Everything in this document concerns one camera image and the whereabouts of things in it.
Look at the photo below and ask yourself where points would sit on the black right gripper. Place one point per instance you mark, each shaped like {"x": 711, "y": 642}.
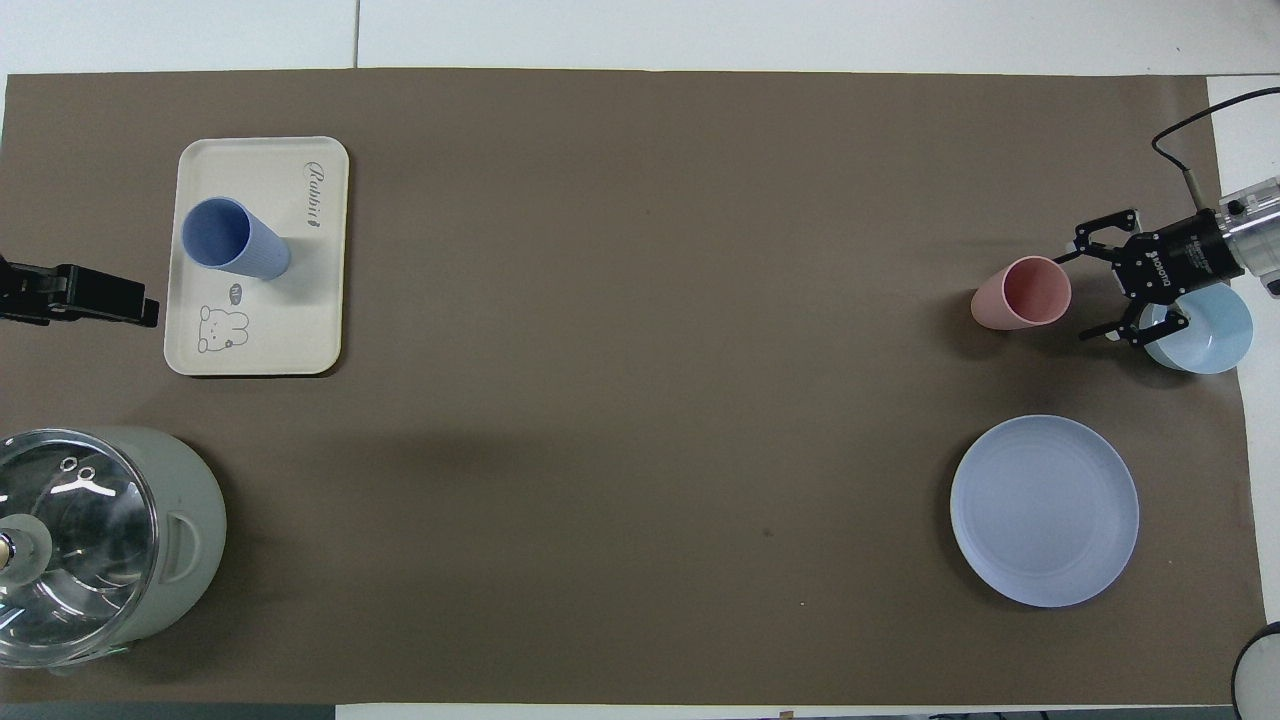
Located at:
{"x": 1180, "y": 258}

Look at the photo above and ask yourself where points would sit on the lavender blue round plate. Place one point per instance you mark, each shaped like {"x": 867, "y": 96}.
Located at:
{"x": 1045, "y": 510}

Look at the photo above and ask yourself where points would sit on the brown table mat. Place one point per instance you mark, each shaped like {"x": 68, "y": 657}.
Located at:
{"x": 640, "y": 400}

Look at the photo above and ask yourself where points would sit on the light blue bowl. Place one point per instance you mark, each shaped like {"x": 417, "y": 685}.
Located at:
{"x": 1215, "y": 340}

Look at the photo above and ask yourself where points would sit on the blue ribbed plastic cup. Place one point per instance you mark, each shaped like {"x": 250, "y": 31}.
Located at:
{"x": 225, "y": 235}

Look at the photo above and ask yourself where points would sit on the glass pot lid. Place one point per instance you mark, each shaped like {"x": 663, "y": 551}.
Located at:
{"x": 90, "y": 540}

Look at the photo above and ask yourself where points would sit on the cream rabbit print tray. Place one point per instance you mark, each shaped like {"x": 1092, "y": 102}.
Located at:
{"x": 300, "y": 330}

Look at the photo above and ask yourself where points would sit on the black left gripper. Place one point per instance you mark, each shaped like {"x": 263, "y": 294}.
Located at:
{"x": 35, "y": 295}

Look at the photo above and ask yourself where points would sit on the pink plastic cup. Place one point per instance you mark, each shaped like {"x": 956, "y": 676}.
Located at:
{"x": 1030, "y": 295}

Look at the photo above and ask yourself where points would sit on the sage green electric pot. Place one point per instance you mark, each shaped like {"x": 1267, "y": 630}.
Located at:
{"x": 190, "y": 480}

